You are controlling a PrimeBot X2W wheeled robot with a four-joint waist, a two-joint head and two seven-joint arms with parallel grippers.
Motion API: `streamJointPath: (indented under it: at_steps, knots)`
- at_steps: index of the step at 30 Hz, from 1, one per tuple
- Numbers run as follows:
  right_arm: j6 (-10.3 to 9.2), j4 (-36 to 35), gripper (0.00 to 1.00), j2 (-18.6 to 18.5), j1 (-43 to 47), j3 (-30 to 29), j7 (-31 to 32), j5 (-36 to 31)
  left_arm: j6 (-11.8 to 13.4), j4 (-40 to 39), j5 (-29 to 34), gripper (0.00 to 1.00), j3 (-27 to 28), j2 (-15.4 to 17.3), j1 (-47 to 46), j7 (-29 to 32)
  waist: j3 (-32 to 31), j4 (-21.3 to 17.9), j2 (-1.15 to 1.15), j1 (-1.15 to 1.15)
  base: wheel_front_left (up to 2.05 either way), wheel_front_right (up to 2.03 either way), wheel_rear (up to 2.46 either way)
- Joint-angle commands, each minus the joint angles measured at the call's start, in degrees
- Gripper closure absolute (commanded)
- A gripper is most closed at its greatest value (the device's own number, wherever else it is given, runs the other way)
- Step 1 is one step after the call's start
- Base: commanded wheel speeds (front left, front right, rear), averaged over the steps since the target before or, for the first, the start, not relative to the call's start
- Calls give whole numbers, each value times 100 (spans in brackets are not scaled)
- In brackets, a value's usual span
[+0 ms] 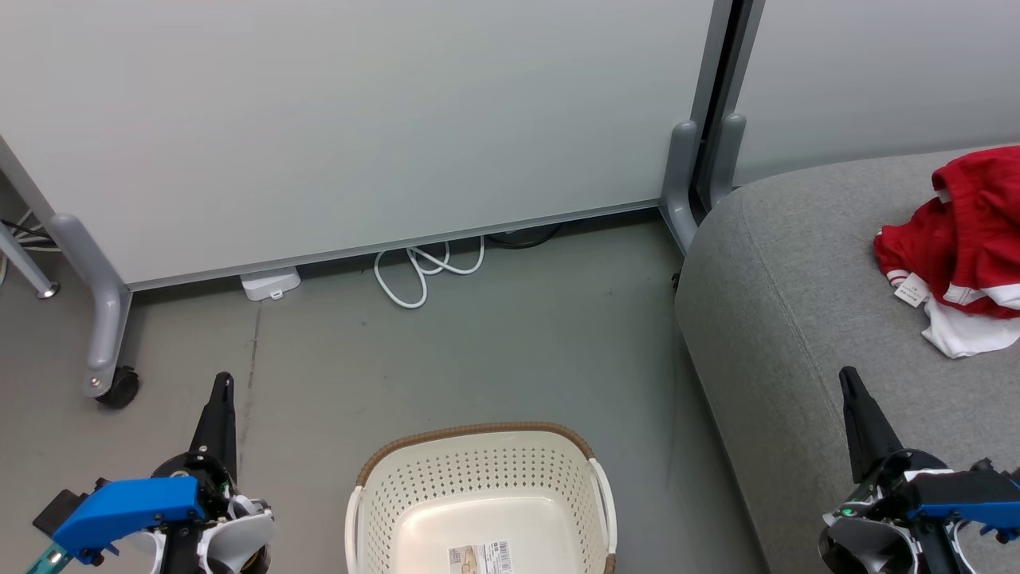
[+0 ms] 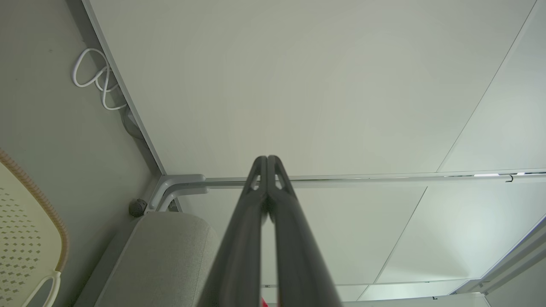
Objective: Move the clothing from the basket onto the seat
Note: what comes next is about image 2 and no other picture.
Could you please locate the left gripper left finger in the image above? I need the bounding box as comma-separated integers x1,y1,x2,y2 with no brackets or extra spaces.
196,155,269,307

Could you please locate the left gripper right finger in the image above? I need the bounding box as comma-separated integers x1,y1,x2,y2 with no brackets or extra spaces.
267,155,344,307

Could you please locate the cream perforated laundry basket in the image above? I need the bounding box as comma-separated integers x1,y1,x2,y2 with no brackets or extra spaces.
0,148,70,307

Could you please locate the grey fabric sofa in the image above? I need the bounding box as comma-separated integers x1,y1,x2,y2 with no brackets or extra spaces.
73,211,221,307

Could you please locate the grey partition foot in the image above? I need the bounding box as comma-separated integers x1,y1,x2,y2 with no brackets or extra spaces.
155,185,211,213
145,173,206,213

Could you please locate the dark partition caster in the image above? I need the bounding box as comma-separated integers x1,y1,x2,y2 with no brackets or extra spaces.
128,197,148,218

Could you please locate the wide white partition panel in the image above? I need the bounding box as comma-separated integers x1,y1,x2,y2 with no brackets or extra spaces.
81,0,546,179

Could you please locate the grey metal frame post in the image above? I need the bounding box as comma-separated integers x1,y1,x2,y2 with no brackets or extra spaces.
450,215,546,307

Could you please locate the coiled white cable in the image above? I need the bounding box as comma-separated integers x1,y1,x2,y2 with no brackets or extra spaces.
71,46,129,112

